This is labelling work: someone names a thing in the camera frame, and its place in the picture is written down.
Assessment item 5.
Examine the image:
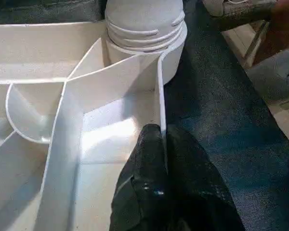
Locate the white plastic table top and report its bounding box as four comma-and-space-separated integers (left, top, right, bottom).
0, 20, 188, 231

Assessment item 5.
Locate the white plastic table leg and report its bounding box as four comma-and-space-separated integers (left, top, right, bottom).
104, 0, 186, 53

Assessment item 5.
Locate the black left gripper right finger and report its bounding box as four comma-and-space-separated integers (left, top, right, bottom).
165, 126, 247, 231

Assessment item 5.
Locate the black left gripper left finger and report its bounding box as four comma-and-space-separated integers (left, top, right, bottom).
109, 123, 171, 231

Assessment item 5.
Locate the black work mat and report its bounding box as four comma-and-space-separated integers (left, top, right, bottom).
0, 0, 289, 231

